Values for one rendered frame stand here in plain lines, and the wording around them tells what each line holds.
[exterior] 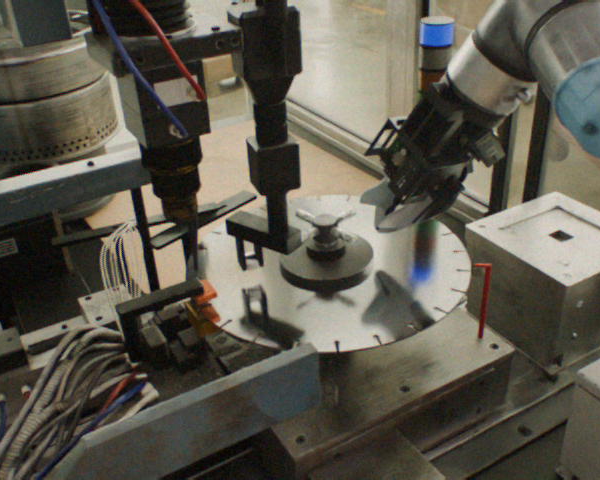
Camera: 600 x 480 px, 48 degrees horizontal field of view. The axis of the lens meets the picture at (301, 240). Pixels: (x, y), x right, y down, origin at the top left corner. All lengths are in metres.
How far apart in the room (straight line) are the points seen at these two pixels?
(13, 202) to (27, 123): 0.44
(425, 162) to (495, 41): 0.12
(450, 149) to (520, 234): 0.30
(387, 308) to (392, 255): 0.10
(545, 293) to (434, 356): 0.18
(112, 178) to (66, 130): 0.43
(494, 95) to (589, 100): 0.13
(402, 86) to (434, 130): 0.67
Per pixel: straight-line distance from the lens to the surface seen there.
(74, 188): 0.85
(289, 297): 0.72
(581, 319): 0.93
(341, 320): 0.69
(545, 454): 0.86
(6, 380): 0.86
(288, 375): 0.58
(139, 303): 0.70
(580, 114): 0.52
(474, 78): 0.62
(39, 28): 0.70
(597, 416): 0.76
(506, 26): 0.61
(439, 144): 0.65
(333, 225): 0.75
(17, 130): 1.27
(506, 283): 0.94
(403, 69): 1.32
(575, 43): 0.54
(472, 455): 0.83
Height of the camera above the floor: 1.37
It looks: 31 degrees down
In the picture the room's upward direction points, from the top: 3 degrees counter-clockwise
